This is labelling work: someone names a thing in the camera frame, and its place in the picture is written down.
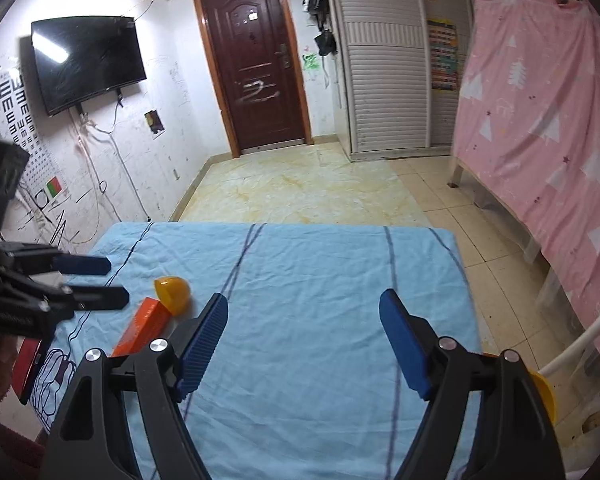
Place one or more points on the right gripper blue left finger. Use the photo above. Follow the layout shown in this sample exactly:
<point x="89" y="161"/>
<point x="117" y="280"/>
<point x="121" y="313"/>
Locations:
<point x="194" y="342"/>

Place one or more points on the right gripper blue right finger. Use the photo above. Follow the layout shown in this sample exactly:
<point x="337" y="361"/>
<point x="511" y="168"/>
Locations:
<point x="410" y="351"/>

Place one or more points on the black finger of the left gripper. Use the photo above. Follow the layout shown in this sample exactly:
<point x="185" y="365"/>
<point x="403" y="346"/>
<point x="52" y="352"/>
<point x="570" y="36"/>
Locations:
<point x="65" y="264"/>

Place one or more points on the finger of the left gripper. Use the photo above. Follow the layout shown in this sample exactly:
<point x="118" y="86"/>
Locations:
<point x="86" y="298"/>

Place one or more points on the red cartoon snack bag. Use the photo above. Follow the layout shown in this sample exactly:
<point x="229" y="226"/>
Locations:
<point x="26" y="368"/>

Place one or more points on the yellow plastic half shell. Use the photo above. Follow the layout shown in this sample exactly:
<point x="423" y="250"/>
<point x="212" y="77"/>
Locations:
<point x="174" y="293"/>

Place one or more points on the yellow plastic trash bin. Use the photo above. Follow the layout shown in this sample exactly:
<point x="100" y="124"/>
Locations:
<point x="546" y="393"/>

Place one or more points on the light blue striped bedsheet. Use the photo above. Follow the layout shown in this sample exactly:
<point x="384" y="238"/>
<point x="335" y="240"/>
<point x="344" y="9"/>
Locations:
<point x="303" y="383"/>

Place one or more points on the pink tree-patterned bed curtain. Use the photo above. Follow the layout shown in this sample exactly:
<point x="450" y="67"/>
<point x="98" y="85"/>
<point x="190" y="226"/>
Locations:
<point x="528" y="127"/>

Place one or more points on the dark red wooden door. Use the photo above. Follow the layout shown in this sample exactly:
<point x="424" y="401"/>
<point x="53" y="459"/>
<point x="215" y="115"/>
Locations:
<point x="254" y="62"/>

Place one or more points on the white louvered wardrobe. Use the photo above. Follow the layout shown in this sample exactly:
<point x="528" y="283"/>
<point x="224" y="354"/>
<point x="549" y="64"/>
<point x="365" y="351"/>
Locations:
<point x="386" y="103"/>

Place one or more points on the black hanging bags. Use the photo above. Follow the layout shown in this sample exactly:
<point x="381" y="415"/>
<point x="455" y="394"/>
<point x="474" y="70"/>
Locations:
<point x="319" y="12"/>

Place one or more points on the eye chart wall poster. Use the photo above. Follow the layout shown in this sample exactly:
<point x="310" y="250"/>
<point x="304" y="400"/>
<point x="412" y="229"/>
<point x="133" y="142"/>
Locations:
<point x="41" y="178"/>

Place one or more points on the black wall television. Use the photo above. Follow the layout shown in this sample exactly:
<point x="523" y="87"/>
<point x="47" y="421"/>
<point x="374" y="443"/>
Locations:
<point x="80" y="57"/>

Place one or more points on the colourful wall chart poster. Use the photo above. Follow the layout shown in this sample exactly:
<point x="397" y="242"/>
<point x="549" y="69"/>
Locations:
<point x="443" y="47"/>

